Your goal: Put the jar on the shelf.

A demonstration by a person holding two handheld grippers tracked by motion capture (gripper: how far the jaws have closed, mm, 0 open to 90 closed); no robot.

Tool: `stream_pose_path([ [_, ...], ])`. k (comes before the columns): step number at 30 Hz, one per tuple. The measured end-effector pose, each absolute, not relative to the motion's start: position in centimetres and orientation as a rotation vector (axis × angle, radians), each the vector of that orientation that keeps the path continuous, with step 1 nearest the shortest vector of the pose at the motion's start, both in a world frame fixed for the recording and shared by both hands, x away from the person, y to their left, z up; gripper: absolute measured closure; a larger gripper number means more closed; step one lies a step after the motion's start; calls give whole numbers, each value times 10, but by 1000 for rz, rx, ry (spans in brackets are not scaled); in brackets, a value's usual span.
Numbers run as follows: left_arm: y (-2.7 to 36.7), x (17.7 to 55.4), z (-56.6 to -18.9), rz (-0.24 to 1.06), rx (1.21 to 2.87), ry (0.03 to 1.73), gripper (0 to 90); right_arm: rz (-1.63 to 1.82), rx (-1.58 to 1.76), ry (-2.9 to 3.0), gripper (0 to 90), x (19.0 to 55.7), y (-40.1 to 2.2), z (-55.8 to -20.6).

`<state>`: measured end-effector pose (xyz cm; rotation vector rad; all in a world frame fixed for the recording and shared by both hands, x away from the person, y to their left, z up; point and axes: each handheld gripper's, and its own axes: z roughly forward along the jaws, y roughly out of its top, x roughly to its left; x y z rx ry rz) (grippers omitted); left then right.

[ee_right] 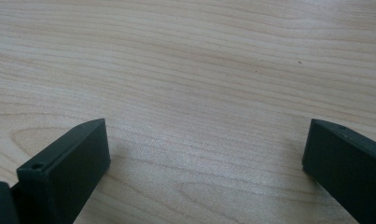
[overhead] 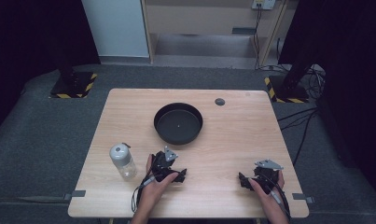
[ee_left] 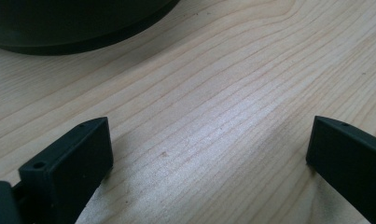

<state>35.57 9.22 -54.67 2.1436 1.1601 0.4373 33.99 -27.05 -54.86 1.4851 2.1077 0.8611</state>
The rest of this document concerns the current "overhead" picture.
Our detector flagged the clear bottle with grey cap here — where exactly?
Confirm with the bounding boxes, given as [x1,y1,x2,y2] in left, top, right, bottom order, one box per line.
[109,142,138,181]

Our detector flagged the tangled black cable bundle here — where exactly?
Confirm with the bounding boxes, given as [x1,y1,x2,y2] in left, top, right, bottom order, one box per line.
[305,63,327,101]

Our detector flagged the person's right hand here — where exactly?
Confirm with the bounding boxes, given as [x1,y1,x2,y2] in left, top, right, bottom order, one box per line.
[247,170,286,208]

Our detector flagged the left hand-held gripper cable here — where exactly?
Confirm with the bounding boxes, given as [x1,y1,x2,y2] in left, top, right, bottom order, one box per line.
[131,175,157,215]

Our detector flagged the black stand with striped base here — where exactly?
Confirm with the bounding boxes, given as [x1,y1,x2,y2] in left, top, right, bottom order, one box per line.
[263,57,315,104]
[48,46,98,100]

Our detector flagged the black outlet cable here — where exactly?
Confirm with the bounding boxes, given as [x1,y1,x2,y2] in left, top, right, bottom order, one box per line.
[252,7,289,72]

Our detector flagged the grey tape strip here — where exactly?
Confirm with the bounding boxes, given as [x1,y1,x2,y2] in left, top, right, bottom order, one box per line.
[291,192,315,204]
[63,189,87,201]

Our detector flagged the dark curtain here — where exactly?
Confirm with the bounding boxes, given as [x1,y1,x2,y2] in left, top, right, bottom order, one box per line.
[278,0,376,202]
[0,0,102,139]

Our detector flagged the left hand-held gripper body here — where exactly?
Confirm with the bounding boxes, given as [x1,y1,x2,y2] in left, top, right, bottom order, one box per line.
[150,146,179,183]

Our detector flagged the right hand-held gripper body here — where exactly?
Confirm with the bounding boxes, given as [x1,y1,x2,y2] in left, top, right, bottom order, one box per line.
[251,159,285,194]

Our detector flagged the black floor cables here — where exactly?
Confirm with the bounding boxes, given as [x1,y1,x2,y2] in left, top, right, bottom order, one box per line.
[276,106,319,166]

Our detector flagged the black round tray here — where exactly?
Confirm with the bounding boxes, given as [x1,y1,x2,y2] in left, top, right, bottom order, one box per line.
[153,102,204,146]

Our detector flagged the white power outlet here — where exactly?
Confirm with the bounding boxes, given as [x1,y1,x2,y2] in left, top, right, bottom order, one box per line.
[251,0,276,10]

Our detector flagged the white wall panel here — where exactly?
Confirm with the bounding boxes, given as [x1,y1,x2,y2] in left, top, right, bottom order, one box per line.
[80,0,150,59]

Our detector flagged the person's left hand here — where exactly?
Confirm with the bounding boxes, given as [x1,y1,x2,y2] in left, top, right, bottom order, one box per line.
[145,154,180,204]

